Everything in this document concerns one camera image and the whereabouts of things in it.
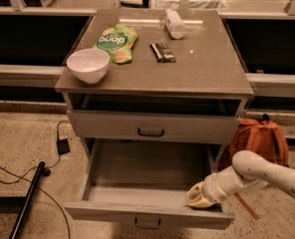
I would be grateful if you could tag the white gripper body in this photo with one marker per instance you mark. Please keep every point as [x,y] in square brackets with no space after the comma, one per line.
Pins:
[211,186]

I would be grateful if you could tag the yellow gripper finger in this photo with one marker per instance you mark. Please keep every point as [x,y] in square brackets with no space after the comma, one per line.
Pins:
[195,192]
[201,204]

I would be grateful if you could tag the grey drawer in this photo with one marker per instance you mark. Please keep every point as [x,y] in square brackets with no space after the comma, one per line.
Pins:
[155,127]
[143,183]

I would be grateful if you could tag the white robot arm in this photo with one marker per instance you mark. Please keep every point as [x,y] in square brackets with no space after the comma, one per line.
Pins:
[248,171]

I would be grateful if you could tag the grey top drawer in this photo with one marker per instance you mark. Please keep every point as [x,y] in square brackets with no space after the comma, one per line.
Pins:
[155,127]

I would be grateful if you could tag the grey drawer cabinet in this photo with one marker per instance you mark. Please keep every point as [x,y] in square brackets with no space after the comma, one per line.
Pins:
[206,79]

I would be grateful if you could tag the orange backpack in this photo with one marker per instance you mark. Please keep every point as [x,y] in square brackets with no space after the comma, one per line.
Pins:
[264,137]

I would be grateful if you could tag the black power adapter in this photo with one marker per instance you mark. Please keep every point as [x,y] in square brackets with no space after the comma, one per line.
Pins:
[62,146]

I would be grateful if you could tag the dark snack bar wrapper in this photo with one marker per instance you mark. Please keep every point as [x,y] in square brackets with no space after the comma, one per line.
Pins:
[162,53]

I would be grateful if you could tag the white bowl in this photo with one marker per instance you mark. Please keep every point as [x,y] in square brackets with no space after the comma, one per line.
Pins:
[89,65]

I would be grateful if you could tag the white plastic bottle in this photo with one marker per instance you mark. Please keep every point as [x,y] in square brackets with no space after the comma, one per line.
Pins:
[174,24]

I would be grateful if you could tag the green chip bag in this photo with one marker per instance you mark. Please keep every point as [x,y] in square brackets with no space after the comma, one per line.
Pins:
[118,43]

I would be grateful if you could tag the black metal pole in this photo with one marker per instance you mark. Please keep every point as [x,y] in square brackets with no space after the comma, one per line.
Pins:
[28,199]

